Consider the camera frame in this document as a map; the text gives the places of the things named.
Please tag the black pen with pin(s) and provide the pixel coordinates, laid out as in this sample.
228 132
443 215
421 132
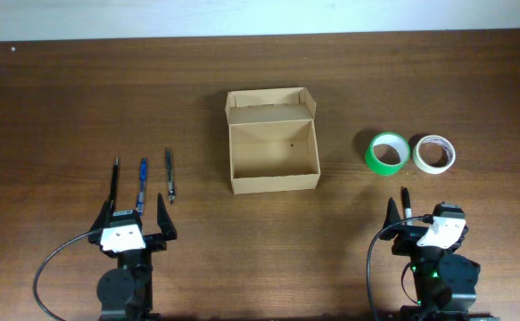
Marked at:
114 184

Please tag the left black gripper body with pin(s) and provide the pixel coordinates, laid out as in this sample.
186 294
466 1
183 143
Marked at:
153 240

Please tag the blue pen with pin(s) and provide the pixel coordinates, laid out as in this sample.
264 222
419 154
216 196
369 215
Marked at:
140 200

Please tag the dark grey pen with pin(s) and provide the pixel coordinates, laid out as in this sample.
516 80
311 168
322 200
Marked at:
170 177

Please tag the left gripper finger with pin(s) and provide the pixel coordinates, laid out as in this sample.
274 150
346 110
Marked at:
164 221
101 220

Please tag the green tape roll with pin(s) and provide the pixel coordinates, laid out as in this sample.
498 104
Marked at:
397 143

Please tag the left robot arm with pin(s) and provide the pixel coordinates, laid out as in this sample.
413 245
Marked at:
126 292

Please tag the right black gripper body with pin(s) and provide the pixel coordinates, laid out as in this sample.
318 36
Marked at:
407 231

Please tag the open brown cardboard box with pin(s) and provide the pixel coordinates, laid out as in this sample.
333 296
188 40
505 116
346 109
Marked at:
272 140

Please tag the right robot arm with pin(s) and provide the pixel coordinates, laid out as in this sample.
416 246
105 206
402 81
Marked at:
444 281

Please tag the cream masking tape roll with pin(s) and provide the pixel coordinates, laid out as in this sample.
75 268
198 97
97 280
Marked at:
445 144

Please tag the black and white marker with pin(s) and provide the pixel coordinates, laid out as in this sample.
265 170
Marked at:
406 202

